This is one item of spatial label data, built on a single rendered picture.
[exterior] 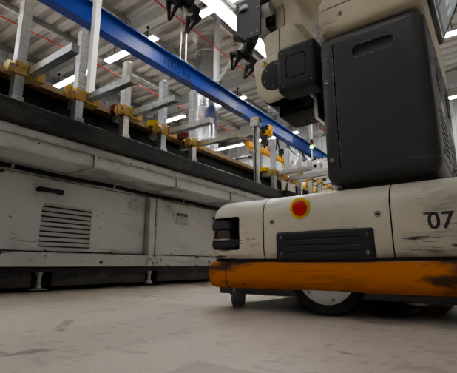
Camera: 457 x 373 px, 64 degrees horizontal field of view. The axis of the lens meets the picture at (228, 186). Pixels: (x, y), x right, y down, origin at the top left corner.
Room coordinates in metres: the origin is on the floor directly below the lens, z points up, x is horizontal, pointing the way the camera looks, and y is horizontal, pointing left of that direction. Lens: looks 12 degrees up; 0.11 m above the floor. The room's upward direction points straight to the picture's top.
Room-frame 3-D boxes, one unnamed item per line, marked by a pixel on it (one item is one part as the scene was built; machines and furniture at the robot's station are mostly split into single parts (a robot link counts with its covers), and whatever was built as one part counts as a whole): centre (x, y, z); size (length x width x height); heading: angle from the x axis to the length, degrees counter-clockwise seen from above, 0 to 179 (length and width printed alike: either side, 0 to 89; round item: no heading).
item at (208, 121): (1.87, 0.26, 0.82); 0.43 x 0.03 x 0.04; 55
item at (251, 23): (1.26, -0.15, 0.99); 0.28 x 0.16 x 0.22; 145
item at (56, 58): (1.26, 0.70, 0.83); 0.43 x 0.03 x 0.04; 55
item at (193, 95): (2.09, 0.22, 0.92); 0.04 x 0.04 x 0.48; 55
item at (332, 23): (1.04, -0.46, 0.59); 0.55 x 0.34 x 0.83; 145
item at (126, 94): (1.69, 0.51, 0.87); 0.04 x 0.04 x 0.48; 55
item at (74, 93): (1.50, 0.64, 0.82); 0.14 x 0.06 x 0.05; 145
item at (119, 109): (1.70, 0.49, 0.84); 0.14 x 0.06 x 0.05; 145
